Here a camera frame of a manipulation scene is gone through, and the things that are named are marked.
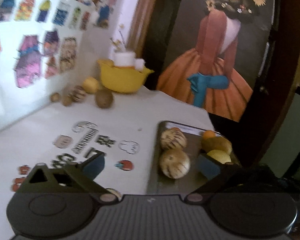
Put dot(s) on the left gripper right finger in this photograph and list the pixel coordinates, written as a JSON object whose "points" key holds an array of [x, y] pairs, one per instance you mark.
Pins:
{"points": [[217, 174]]}

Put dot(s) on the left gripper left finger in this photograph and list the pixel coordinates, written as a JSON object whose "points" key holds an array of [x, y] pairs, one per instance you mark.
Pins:
{"points": [[85, 173]]}

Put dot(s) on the green pear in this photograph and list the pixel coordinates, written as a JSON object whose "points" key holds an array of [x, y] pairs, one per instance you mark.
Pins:
{"points": [[220, 156]]}

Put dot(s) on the green-brown pear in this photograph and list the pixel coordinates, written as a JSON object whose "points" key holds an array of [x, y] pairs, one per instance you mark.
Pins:
{"points": [[217, 143]]}

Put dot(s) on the orange tangerine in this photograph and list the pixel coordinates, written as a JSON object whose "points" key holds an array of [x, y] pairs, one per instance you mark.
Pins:
{"points": [[208, 134]]}

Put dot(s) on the striped pepino melon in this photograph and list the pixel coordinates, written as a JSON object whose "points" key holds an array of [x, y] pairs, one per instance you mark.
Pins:
{"points": [[173, 138], [174, 163], [78, 94]]}

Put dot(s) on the striped pepino melon front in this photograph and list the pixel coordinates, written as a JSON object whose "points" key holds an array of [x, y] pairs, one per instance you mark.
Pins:
{"points": [[173, 138]]}

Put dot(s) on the brown kiwi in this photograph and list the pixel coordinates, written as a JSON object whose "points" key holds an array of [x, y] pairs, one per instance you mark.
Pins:
{"points": [[104, 98]]}

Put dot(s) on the striped pepino melon back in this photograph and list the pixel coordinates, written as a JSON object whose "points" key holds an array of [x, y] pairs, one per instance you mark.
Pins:
{"points": [[78, 94]]}

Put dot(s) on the metal tray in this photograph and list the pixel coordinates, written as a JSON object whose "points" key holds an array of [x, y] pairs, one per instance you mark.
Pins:
{"points": [[158, 183]]}

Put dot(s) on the yellow lemon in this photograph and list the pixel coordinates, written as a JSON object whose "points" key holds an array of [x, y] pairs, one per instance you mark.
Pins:
{"points": [[91, 85]]}

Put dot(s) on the yellow plastic bowl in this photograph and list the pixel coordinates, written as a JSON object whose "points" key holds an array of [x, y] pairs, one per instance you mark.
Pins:
{"points": [[122, 80]]}

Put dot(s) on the white orange cup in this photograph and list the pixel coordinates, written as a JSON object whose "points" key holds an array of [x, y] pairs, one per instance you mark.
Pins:
{"points": [[124, 59]]}

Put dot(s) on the small white cup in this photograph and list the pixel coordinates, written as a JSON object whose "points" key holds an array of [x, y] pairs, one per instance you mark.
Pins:
{"points": [[139, 64]]}

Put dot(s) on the yellow dried flower sprig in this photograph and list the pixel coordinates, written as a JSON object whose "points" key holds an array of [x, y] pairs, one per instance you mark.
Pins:
{"points": [[119, 44]]}

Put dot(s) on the houses drawing paper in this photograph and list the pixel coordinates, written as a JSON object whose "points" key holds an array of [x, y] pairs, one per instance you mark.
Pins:
{"points": [[39, 43]]}

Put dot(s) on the wooden door frame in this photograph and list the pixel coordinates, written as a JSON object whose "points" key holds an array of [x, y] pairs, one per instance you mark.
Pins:
{"points": [[140, 25]]}

